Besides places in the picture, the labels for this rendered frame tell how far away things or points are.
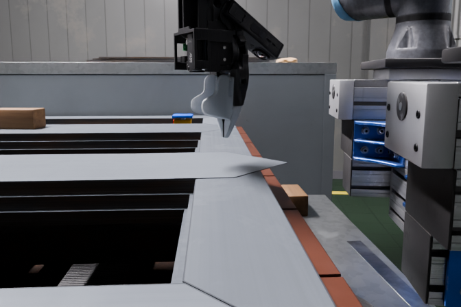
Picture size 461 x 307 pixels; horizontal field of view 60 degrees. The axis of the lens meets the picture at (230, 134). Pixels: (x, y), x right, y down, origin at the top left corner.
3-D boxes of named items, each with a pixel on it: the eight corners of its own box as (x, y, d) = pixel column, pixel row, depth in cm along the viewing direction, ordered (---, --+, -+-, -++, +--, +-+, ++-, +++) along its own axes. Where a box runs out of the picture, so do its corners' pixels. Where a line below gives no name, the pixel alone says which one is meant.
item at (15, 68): (-45, 74, 134) (-46, 62, 134) (33, 75, 193) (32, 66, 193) (336, 74, 141) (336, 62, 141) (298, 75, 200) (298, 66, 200)
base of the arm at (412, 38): (440, 61, 101) (442, 20, 99) (470, 58, 86) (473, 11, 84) (378, 62, 102) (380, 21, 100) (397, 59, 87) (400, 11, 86)
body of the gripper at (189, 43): (173, 75, 58) (171, -12, 56) (225, 75, 62) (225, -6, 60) (195, 74, 51) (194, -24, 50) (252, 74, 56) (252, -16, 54)
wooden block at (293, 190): (308, 216, 92) (309, 195, 92) (282, 216, 92) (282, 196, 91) (298, 203, 102) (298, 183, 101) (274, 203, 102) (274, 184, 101)
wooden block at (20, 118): (-12, 129, 101) (-14, 109, 101) (3, 126, 107) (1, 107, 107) (33, 129, 101) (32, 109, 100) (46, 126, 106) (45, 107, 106)
